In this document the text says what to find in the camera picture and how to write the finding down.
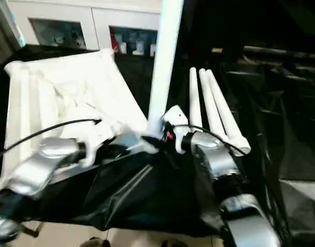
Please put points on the white plastic table leg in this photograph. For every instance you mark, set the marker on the white plastic table leg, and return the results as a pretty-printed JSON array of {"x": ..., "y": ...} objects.
[
  {"x": 195, "y": 97},
  {"x": 227, "y": 113},
  {"x": 165, "y": 64},
  {"x": 210, "y": 103}
]

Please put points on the white plastic table top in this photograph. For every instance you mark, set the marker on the white plastic table top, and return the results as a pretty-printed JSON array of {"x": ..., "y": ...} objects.
[{"x": 70, "y": 85}]

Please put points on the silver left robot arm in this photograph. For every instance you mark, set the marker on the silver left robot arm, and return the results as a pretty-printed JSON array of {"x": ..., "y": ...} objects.
[{"x": 36, "y": 167}]

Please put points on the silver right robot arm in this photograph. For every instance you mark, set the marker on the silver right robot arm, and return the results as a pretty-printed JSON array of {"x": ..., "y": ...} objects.
[{"x": 224, "y": 159}]

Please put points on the black mat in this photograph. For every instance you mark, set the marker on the black mat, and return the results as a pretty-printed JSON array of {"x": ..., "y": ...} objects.
[{"x": 147, "y": 193}]

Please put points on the small tan label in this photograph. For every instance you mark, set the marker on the small tan label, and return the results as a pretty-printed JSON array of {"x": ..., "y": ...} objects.
[{"x": 216, "y": 50}]

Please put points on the red object behind glass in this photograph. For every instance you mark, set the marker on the red object behind glass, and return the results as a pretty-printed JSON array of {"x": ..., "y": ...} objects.
[{"x": 115, "y": 41}]

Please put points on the white cabinet with glass doors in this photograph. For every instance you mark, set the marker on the white cabinet with glass doors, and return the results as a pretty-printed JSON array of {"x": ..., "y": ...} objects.
[{"x": 90, "y": 15}]

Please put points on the teal patterned hanging cloth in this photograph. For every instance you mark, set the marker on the teal patterned hanging cloth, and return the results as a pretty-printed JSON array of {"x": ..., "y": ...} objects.
[{"x": 20, "y": 36}]

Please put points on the grey curtain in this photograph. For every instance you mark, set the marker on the grey curtain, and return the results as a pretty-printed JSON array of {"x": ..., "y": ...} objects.
[{"x": 3, "y": 33}]

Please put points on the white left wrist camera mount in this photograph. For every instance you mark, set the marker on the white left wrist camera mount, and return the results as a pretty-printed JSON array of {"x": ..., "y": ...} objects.
[{"x": 101, "y": 136}]

